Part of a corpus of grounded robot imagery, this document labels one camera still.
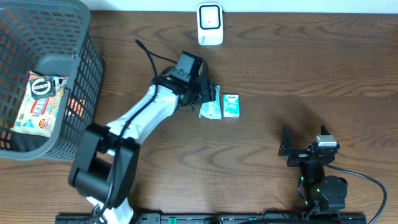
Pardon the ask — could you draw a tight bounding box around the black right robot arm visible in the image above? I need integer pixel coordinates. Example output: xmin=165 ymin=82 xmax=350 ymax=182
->
xmin=278 ymin=125 xmax=348 ymax=220

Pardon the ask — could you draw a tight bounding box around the white barcode scanner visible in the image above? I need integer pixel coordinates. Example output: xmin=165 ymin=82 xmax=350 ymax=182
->
xmin=197 ymin=2 xmax=224 ymax=46

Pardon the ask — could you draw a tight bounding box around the yellow wet wipes pack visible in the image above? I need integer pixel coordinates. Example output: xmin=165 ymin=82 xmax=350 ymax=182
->
xmin=11 ymin=71 xmax=68 ymax=138

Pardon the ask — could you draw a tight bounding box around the dark grey plastic basket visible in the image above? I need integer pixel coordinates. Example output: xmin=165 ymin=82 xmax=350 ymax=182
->
xmin=1 ymin=1 xmax=103 ymax=161

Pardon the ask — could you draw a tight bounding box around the dark green round-logo box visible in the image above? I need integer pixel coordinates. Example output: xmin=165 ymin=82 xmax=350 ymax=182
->
xmin=29 ymin=77 xmax=55 ymax=100

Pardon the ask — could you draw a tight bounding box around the teal snack wrapper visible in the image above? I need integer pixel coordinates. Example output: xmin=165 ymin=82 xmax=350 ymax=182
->
xmin=199 ymin=85 xmax=222 ymax=119

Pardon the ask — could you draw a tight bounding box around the small teal tissue pack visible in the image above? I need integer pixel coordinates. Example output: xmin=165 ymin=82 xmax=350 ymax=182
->
xmin=223 ymin=94 xmax=240 ymax=118

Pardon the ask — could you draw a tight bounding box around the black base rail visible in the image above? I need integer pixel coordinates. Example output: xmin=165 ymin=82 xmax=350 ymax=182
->
xmin=55 ymin=212 xmax=368 ymax=224

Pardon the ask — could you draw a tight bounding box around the black right camera cable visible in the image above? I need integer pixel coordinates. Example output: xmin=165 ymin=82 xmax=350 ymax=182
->
xmin=320 ymin=160 xmax=388 ymax=224

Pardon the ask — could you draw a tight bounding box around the black camera cable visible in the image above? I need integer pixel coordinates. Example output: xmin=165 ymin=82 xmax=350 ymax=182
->
xmin=91 ymin=38 xmax=178 ymax=218
xmin=320 ymin=160 xmax=388 ymax=224

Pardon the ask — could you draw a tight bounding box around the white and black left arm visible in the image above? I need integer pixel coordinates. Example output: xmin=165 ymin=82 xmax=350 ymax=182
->
xmin=68 ymin=58 xmax=216 ymax=223

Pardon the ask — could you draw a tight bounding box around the black left camera cable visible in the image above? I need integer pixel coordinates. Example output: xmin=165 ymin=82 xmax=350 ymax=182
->
xmin=91 ymin=38 xmax=178 ymax=218

